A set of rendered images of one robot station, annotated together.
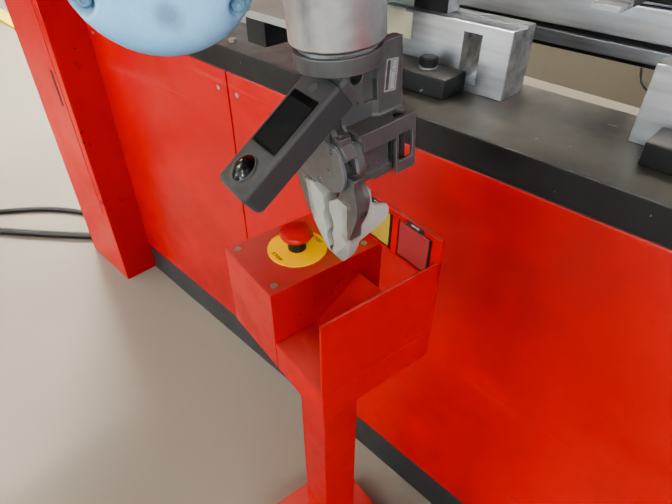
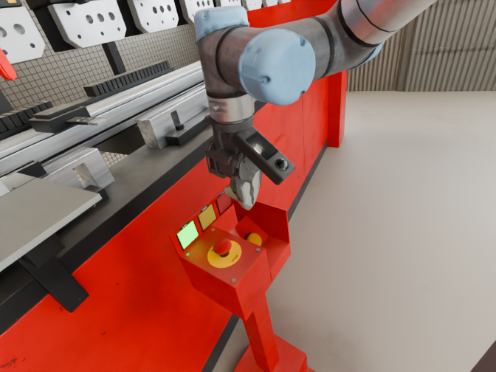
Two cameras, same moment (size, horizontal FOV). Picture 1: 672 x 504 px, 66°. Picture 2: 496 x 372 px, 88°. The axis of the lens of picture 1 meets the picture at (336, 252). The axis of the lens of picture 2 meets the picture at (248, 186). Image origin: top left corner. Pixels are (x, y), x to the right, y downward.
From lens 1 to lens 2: 0.65 m
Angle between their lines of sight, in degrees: 77
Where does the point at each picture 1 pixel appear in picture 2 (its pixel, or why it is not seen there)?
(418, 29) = not seen: hidden behind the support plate
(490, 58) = (96, 168)
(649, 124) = (161, 139)
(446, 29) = (60, 177)
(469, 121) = (139, 184)
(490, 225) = (181, 203)
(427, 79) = not seen: hidden behind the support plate
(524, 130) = (150, 169)
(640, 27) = (71, 139)
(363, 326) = (269, 213)
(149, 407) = not seen: outside the picture
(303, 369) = (279, 254)
